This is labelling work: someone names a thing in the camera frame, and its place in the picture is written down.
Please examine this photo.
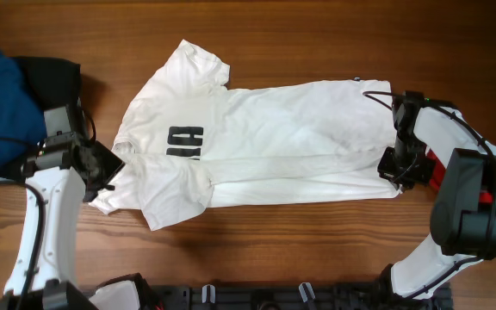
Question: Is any blue folded garment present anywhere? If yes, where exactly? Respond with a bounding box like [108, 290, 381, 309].
[0, 52, 47, 168]

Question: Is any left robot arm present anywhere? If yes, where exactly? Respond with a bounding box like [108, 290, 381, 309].
[0, 105, 124, 310]

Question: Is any black folded garment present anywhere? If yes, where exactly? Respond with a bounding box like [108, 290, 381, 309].
[0, 56, 82, 180]

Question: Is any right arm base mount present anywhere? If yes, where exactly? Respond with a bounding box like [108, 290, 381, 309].
[370, 263, 443, 310]

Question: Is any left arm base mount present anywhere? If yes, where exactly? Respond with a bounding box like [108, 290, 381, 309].
[89, 273, 164, 310]

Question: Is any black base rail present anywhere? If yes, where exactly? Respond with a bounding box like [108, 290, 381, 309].
[153, 282, 454, 310]

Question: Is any red t-shirt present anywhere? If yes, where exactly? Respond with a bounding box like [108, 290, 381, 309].
[426, 151, 482, 194]

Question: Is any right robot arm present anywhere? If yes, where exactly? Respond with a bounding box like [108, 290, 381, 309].
[373, 91, 496, 305]

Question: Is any white t-shirt black print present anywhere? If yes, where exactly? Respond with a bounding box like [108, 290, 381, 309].
[93, 41, 398, 230]

